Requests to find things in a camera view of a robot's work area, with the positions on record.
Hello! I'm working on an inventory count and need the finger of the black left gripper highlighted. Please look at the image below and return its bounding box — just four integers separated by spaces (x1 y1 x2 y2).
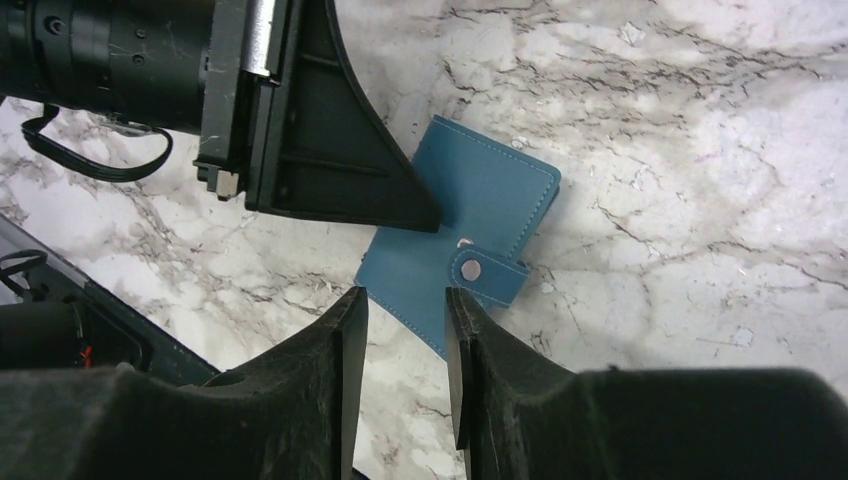
245 1 442 232

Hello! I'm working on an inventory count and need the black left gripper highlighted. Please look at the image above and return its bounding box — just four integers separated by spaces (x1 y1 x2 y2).
1 1 303 202

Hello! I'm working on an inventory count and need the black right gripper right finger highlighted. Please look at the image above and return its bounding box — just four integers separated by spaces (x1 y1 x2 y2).
445 288 847 479

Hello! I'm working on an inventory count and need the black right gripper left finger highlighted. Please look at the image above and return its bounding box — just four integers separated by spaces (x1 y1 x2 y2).
1 287 368 479

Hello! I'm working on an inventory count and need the blue leather card holder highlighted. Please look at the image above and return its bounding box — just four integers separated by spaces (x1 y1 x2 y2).
355 116 561 357

